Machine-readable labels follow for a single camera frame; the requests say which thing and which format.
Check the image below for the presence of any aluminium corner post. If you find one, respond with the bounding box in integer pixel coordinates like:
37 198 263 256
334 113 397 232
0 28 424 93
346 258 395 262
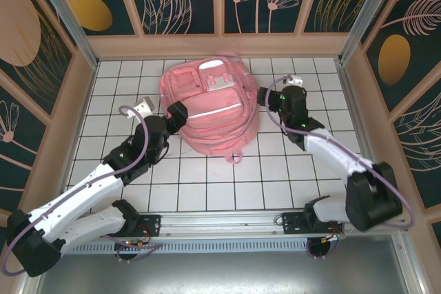
27 0 101 70
337 0 413 64

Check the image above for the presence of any pink backpack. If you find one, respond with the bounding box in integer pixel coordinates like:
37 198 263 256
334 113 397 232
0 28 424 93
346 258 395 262
158 51 260 165

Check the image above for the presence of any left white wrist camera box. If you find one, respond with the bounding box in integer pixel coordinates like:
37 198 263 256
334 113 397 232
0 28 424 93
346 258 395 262
133 97 155 120

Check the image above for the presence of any slotted grey cable duct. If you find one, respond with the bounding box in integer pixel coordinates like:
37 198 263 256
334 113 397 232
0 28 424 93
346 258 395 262
44 240 311 255

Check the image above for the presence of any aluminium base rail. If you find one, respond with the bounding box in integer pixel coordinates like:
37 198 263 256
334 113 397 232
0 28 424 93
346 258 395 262
32 207 411 240

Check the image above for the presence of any grey metal sheet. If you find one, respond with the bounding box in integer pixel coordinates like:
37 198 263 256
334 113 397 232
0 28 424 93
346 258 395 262
20 252 427 294

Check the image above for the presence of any aluminium side rail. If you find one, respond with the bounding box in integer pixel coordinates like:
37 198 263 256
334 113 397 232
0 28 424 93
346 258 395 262
336 59 392 209
51 61 100 214

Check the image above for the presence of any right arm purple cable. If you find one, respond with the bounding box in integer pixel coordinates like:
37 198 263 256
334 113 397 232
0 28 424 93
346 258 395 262
265 74 416 240

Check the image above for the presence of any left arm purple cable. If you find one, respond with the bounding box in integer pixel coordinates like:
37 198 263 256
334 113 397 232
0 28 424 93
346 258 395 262
1 106 163 276

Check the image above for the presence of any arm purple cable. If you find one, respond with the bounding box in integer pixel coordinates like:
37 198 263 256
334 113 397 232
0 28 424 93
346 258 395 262
1 106 163 276
265 74 416 240

